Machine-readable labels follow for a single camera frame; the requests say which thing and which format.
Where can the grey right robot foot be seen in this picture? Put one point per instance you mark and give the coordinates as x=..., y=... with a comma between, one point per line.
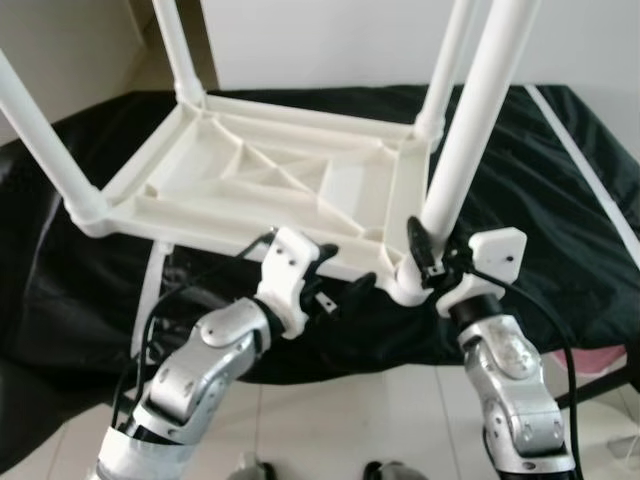
x=392, y=471

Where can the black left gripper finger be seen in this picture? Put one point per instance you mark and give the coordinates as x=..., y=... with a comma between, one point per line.
x=324, y=252
x=357, y=286

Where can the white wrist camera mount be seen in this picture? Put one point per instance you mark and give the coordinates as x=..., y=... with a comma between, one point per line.
x=500, y=250
x=290, y=260

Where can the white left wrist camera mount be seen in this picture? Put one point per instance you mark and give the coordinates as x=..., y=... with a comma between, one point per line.
x=290, y=260

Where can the white standing fan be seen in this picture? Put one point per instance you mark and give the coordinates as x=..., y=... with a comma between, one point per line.
x=612, y=435

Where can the grey tape strip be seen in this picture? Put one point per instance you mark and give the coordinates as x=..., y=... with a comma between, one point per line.
x=590, y=180
x=148, y=300

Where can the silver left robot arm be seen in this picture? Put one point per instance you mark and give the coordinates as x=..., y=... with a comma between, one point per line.
x=200, y=370

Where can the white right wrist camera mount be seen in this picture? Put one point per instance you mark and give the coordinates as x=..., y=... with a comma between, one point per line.
x=500, y=250

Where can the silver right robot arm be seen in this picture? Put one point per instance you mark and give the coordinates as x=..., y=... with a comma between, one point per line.
x=515, y=380

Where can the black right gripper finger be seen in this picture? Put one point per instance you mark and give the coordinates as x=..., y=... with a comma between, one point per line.
x=420, y=245

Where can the black metal table frame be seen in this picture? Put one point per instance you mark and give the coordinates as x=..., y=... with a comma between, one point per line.
x=600, y=390

